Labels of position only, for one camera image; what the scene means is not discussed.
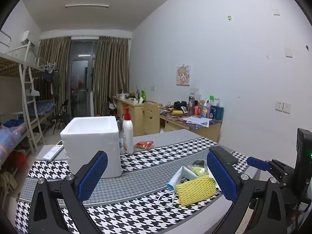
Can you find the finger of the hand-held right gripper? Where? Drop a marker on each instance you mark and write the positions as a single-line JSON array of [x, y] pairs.
[[258, 164]]

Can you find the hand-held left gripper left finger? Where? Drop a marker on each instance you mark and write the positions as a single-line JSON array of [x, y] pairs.
[[93, 175]]

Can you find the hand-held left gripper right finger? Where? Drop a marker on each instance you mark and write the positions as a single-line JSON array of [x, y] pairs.
[[221, 175]]

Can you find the green tissue pack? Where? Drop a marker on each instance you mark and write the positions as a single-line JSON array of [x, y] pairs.
[[198, 171]]

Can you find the grey sock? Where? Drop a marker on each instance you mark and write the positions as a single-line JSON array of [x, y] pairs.
[[198, 162]]

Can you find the yellow foam net sleeve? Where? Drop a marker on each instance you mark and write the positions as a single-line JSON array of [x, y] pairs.
[[195, 190]]

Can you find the white foam box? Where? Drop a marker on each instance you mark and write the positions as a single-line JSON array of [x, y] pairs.
[[92, 139]]

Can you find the blue face mask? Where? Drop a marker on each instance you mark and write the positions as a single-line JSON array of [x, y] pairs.
[[179, 176]]

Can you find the black phone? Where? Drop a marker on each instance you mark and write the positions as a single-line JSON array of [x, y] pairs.
[[230, 157]]

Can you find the clear blue spray bottle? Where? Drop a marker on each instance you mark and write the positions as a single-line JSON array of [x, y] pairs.
[[121, 143]]

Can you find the white remote control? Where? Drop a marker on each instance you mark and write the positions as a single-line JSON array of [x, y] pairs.
[[52, 152]]

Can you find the white pump bottle red cap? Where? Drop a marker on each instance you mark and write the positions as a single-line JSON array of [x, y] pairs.
[[128, 136]]

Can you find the houndstooth table cloth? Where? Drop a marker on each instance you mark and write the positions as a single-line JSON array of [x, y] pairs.
[[146, 158]]

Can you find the red snack packet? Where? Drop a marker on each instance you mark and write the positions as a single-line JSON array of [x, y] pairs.
[[144, 145]]

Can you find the printed paper sheet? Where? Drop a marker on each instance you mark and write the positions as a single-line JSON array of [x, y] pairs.
[[197, 120]]

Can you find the black folding chair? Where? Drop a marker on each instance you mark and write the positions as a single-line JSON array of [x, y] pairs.
[[61, 117]]

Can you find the wooden desk with printed mat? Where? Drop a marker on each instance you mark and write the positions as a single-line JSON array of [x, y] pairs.
[[175, 126]]

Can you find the cluster of toiletry bottles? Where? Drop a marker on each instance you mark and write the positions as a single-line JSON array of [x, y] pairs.
[[207, 108]]

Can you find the wooden desk with drawers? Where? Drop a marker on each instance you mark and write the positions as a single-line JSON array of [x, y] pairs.
[[132, 114]]

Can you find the yellow tube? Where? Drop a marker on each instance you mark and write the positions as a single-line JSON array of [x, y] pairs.
[[177, 112]]

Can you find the red bag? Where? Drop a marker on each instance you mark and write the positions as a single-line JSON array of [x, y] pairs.
[[17, 159]]

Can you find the wooden chair with smiley cutout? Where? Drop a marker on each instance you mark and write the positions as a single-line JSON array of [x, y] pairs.
[[151, 119]]

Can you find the black headphones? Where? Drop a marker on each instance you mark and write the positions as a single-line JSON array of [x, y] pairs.
[[180, 105]]

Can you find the blue checked mattress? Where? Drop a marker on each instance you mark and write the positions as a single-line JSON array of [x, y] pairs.
[[45, 106]]

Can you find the white bed ladder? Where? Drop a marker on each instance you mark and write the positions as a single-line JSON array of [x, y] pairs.
[[30, 107]]

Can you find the blue star-print quilt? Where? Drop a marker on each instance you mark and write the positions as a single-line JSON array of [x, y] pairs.
[[11, 131]]

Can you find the green bottle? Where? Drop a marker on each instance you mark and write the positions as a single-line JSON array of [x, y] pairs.
[[143, 95]]

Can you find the glass balcony door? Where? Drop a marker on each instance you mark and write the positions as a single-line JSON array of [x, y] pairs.
[[81, 78]]

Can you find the hanging dark clothes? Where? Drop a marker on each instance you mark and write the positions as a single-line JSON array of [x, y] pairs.
[[50, 76]]

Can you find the brown curtain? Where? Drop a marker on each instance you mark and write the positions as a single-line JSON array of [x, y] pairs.
[[57, 58], [111, 68]]

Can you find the white metal bunk bed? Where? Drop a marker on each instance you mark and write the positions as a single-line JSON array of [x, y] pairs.
[[14, 64]]

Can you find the white air conditioner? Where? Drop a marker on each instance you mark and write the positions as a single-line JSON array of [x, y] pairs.
[[27, 37]]

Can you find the ceiling tube light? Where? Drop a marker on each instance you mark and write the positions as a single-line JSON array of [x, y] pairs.
[[86, 5]]

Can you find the double white wall socket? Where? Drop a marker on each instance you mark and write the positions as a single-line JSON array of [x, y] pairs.
[[194, 90]]

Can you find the cartoon wall poster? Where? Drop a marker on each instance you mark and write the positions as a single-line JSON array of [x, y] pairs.
[[182, 75]]

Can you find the white wall switch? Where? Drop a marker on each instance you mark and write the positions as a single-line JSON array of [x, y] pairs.
[[288, 52]]

